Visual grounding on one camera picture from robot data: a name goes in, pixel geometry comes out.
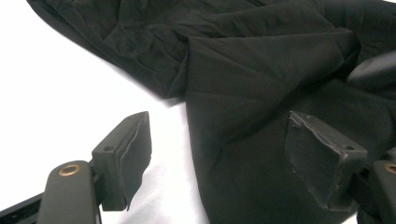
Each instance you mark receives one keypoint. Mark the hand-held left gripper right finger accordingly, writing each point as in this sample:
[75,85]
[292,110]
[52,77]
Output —
[317,158]

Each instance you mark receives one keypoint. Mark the black pants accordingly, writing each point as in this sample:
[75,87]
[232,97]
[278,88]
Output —
[249,77]

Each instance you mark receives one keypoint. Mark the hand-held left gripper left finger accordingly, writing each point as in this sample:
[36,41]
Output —
[124,161]

